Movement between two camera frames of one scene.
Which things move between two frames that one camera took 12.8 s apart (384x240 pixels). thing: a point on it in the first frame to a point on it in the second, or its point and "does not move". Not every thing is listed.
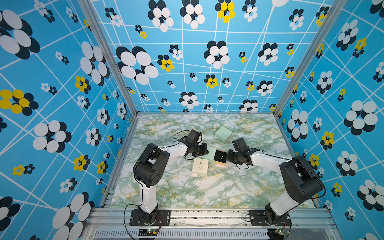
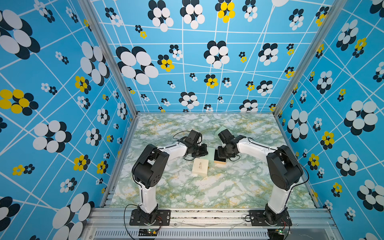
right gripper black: [230, 152] to [220, 155]
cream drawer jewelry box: [200, 166] does not move
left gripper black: [204, 150] does not move
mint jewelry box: [217, 156] does not move
